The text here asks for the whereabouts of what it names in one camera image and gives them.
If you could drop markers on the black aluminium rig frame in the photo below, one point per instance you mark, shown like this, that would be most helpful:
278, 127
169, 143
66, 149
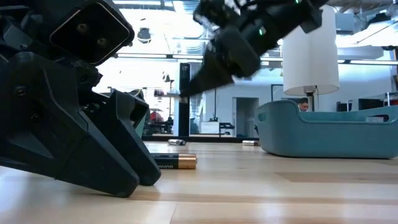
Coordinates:
217, 139

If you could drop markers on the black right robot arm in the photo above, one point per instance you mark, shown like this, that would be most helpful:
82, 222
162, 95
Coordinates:
311, 20

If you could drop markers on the black vertical column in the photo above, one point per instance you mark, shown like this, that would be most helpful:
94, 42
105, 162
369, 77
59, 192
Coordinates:
184, 102

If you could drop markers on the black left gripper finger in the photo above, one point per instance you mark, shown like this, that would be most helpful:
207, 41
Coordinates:
124, 130
46, 124

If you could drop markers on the white shade wooden lamp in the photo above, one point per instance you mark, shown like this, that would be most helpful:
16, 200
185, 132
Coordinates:
311, 62

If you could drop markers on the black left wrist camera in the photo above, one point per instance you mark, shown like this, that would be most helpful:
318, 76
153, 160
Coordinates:
90, 32

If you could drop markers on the black copper AA battery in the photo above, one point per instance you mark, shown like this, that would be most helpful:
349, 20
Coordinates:
183, 161
251, 143

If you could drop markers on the silver AA battery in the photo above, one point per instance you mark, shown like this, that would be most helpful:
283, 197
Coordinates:
175, 142

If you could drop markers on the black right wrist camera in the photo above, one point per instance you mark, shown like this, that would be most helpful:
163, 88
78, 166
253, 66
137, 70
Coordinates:
217, 12

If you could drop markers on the teal plastic bin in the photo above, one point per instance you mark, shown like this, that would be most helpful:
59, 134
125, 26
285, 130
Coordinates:
311, 140
140, 126

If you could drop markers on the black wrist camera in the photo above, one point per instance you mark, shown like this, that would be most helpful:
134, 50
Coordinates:
217, 12
90, 32

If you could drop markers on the person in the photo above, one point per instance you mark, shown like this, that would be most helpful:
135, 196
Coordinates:
303, 104

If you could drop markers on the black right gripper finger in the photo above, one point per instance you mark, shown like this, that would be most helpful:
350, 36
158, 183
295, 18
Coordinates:
224, 62

